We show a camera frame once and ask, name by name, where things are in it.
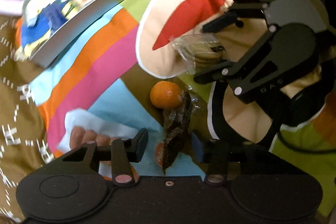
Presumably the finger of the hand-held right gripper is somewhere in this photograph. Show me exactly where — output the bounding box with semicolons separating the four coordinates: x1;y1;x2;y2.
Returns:
194;59;237;84
202;0;288;33

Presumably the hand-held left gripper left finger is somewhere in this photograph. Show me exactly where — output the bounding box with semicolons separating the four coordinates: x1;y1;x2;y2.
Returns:
62;128;149;185

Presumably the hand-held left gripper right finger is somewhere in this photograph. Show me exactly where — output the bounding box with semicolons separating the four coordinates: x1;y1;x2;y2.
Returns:
191;130;276;184

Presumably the clear dark snack packet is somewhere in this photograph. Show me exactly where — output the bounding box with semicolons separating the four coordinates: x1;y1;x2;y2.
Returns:
162;86;201;176

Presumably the clear cracker packet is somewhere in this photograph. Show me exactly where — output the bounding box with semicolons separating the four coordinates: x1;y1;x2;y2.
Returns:
172;34;229;75

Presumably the small orange snack packet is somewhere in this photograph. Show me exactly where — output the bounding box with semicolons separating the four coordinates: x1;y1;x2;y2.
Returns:
155;141;169;167

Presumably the white sausage snack packet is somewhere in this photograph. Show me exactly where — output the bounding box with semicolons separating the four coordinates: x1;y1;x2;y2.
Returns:
57;108;141;157

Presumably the orange mandarin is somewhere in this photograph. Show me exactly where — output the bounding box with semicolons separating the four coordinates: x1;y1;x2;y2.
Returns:
150;81;184;109

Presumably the colourful printed blanket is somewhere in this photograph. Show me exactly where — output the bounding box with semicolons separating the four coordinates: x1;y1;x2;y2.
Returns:
15;0;336;216

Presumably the colourful picture book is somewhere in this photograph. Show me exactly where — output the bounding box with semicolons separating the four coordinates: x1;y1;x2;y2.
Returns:
21;0;199;68

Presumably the brown cloth with white print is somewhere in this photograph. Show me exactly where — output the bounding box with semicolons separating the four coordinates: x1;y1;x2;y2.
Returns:
0;14;57;224

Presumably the black cable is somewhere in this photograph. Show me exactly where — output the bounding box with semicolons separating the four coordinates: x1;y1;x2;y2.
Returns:
277;131;336;156

